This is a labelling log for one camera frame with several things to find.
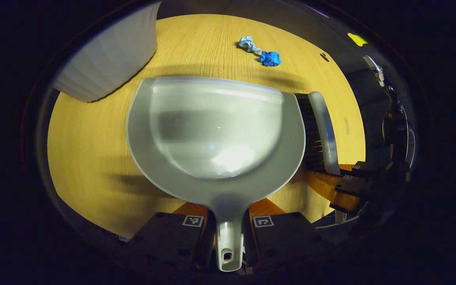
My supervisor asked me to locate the small white broom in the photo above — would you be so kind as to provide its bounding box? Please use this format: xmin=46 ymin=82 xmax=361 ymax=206
xmin=294 ymin=91 xmax=348 ymax=225

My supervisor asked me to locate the light blue paper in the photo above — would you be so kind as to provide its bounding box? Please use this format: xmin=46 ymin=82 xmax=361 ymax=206
xmin=238 ymin=36 xmax=261 ymax=54

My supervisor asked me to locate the grey plastic garbage bin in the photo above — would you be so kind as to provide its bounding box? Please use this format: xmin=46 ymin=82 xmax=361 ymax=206
xmin=53 ymin=2 xmax=161 ymax=103

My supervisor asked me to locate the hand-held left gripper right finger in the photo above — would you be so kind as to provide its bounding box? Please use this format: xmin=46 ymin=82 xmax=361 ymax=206
xmin=243 ymin=197 xmax=325 ymax=274

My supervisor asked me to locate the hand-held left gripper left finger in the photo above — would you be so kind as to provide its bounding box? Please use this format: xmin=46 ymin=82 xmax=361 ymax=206
xmin=126 ymin=201 xmax=217 ymax=274

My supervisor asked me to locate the wooden desktop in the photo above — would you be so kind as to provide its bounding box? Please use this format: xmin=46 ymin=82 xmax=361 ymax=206
xmin=47 ymin=14 xmax=366 ymax=238

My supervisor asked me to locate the white plastic dustpan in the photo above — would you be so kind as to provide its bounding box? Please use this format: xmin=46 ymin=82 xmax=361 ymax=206
xmin=126 ymin=76 xmax=306 ymax=272

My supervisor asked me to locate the dark blue paper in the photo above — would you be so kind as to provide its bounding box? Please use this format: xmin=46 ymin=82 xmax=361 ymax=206
xmin=259 ymin=51 xmax=282 ymax=67

